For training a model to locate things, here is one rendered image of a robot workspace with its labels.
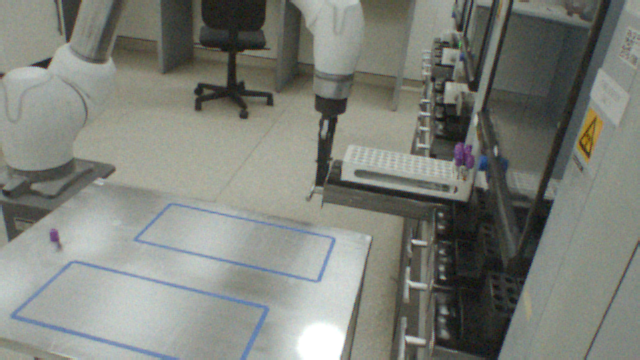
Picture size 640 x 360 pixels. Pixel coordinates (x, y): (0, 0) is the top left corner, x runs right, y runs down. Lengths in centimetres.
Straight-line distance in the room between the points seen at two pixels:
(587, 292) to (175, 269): 62
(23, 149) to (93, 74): 26
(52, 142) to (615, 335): 119
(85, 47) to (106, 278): 74
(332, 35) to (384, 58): 366
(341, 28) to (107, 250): 63
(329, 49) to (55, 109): 66
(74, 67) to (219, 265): 76
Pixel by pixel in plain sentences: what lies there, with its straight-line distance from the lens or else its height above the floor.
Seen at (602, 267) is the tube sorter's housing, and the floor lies 108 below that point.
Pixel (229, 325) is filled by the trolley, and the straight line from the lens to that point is 82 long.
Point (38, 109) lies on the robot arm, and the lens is 137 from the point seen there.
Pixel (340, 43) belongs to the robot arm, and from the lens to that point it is 114.
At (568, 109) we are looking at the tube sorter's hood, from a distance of 67.
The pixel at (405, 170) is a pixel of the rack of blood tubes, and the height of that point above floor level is 86.
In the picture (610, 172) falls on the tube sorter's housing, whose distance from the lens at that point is 58.
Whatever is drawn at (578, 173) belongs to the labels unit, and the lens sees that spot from 64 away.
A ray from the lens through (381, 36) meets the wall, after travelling 475.
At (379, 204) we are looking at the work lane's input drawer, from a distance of 124.
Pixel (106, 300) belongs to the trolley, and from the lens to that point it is 88.
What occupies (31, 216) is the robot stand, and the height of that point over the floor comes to 64.
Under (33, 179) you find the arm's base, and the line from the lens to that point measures 143.
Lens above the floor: 138
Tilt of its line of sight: 28 degrees down
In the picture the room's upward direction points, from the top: 6 degrees clockwise
